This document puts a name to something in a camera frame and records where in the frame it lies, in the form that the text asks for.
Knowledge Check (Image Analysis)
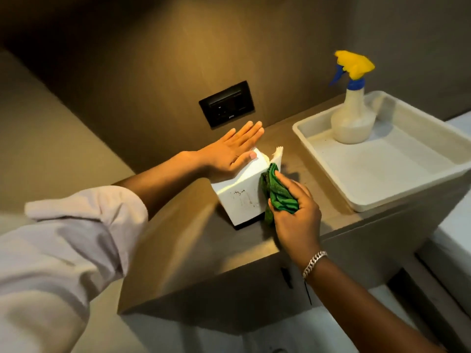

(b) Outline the brown bedside cabinet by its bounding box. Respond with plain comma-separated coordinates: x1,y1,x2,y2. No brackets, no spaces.
117,92,471,335

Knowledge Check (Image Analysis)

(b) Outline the silver chain bracelet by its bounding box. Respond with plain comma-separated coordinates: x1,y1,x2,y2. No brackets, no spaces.
302,251,328,280

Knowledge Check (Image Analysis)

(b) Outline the black wall socket panel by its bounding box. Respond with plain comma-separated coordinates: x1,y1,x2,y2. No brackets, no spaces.
198,80,255,129

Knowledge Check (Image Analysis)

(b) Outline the white tissue box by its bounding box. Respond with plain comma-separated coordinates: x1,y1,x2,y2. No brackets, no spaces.
210,147,284,228

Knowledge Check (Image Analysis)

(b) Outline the person's left hand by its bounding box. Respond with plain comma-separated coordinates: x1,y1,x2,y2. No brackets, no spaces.
198,121,265,183

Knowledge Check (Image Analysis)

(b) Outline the person's right hand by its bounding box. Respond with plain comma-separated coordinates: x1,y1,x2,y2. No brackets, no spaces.
267,171,323,269

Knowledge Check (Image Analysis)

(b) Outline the person's left forearm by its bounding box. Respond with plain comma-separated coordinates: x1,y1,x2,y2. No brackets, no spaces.
113,151,207,219

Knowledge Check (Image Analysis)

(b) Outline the white shirt sleeve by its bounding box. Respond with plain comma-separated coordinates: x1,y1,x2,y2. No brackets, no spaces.
0,185,148,353

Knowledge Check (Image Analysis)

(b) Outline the white square tray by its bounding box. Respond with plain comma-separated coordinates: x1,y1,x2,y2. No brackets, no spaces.
292,90,471,213

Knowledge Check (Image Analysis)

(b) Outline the spray bottle with yellow nozzle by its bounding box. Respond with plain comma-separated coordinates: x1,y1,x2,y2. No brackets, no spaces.
329,50,377,145

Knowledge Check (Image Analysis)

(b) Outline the person's right forearm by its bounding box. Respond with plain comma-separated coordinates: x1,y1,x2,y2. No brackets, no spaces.
305,254,447,353

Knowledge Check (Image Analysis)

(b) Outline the green cleaning cloth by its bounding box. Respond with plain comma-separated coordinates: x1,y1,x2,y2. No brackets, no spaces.
259,163,300,225

